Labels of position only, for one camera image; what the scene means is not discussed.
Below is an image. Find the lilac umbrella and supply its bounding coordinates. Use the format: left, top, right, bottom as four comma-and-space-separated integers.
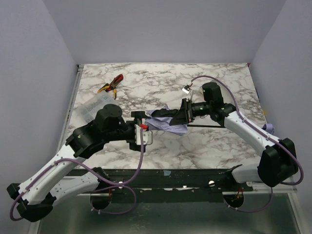
145, 105, 275, 137

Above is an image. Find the beige zippered umbrella case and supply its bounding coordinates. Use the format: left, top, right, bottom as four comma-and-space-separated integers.
211, 80, 234, 105

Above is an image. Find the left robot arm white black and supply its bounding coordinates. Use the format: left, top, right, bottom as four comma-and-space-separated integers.
7, 104, 153, 222

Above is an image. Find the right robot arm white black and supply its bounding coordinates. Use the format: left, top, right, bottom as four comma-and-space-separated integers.
170, 82, 298, 187

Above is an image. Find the clear plastic screw box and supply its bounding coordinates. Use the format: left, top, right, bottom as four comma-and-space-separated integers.
76, 92, 117, 123

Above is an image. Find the blue tape piece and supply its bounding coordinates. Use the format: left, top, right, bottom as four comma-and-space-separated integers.
163, 170, 171, 176

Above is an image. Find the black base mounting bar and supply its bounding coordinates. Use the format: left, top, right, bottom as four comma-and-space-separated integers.
78, 168, 254, 203

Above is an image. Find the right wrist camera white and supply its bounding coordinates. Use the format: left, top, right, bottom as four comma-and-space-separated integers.
181, 82, 193, 94

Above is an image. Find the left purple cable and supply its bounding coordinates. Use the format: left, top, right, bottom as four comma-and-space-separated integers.
9, 128, 147, 221

